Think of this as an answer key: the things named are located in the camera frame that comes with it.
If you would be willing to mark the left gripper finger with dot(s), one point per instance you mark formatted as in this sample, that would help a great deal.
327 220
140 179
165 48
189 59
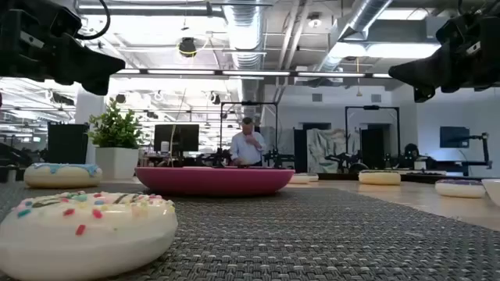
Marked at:
86 62
93 86

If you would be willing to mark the black round ceiling device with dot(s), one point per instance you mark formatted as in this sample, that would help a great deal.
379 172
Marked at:
187 47

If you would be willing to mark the person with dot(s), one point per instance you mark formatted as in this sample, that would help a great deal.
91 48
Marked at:
411 152
247 150

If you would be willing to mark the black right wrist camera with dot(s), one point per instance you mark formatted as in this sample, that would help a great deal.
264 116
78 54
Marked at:
453 29

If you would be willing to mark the blue icing donut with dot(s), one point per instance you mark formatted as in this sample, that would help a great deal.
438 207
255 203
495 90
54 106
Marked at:
62 177

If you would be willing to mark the black computer monitor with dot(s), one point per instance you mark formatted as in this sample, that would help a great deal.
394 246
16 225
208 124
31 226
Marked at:
183 136

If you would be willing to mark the black jointed stand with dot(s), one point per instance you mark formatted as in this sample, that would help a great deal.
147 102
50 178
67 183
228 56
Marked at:
485 150

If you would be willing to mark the small teal icing donut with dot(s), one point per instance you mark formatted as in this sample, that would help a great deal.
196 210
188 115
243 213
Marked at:
300 179

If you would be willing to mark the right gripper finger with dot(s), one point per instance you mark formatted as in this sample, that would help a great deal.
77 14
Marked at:
423 95
426 72

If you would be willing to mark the white crumpled cover sheet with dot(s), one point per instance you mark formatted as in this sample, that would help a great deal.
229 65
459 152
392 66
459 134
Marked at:
328 148

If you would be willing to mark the black cabinet panel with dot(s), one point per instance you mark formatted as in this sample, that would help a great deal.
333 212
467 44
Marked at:
68 142

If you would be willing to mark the pink round plate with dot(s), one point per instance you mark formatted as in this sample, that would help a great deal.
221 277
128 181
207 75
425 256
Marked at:
215 181

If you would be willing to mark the cream zigzag sprinkled donut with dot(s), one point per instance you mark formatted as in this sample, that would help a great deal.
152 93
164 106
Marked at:
86 242

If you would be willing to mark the black metal rig frame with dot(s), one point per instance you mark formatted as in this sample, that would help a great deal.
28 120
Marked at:
371 107
250 103

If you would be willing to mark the green plant in white pot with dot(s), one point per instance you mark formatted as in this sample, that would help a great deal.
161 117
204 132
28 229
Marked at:
116 164

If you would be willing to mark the grey woven placemat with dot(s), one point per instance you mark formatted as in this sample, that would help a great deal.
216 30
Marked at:
312 242

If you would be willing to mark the chocolate icing donut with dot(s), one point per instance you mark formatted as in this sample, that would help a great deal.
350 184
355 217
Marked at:
379 178

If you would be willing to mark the long linear ceiling light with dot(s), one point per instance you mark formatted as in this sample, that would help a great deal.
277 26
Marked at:
254 73

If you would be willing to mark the white round plate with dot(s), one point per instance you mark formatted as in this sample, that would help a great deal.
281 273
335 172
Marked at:
493 191

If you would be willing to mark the round white ceiling fixture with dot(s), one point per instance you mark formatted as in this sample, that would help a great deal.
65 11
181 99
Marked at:
314 21

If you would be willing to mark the dark wall screen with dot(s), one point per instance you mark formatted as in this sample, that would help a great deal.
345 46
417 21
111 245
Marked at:
455 136

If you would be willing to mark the black background robot arm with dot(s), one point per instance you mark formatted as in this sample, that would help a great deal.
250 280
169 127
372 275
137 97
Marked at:
279 159
340 158

